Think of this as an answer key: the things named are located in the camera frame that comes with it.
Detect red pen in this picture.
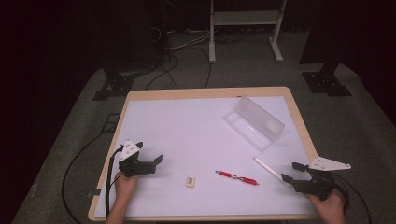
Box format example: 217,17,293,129
215,170,260,187

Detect white pen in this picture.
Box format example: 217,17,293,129
252,156,293,188

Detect clear plastic pencil case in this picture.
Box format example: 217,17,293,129
222,95,286,153

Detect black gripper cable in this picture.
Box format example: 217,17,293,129
105,144,125,218
332,173,373,224

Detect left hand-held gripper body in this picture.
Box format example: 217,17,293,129
118,140,157,178

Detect black looping floor cable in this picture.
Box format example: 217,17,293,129
61,132,108,224

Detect white metal stand frame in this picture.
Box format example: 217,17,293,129
208,0,288,64

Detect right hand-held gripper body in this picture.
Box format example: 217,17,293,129
291,156,352,202

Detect white floor cables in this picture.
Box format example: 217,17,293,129
167,31,213,52

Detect person's right hand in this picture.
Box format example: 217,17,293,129
306,189,347,224

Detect person's left hand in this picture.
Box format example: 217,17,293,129
114,172,139,203

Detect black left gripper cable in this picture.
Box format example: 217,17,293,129
105,144,125,218

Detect white table mat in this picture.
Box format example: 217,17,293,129
93,95,318,218

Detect black stand base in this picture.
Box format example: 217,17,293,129
302,70,353,97
92,73,134,102

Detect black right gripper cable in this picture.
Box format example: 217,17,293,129
332,173,373,224

